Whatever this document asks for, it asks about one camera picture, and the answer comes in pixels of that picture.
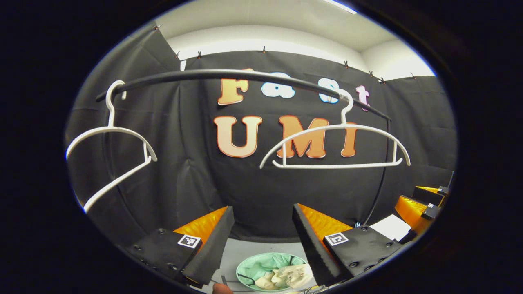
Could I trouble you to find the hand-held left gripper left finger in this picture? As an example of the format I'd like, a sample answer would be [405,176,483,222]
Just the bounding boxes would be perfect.
[126,205,236,287]

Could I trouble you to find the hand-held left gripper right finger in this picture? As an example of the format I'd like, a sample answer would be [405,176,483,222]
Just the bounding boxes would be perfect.
[292,203,410,287]

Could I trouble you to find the cream jacket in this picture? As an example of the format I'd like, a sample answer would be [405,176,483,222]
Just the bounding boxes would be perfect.
[255,263,313,291]

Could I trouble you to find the white clothes hanger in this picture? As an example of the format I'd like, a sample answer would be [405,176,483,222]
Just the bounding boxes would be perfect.
[259,91,411,170]
[65,80,158,214]

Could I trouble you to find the white paper sheet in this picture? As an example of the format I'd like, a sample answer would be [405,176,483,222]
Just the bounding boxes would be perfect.
[370,214,411,242]

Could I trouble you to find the black backdrop cloth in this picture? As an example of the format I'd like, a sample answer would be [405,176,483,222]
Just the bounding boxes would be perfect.
[65,29,457,245]

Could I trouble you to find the row of black clips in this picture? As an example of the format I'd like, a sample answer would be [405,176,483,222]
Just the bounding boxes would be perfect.
[153,24,416,83]

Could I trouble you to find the black clothes rail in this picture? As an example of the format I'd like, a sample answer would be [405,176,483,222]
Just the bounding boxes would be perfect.
[96,69,392,225]

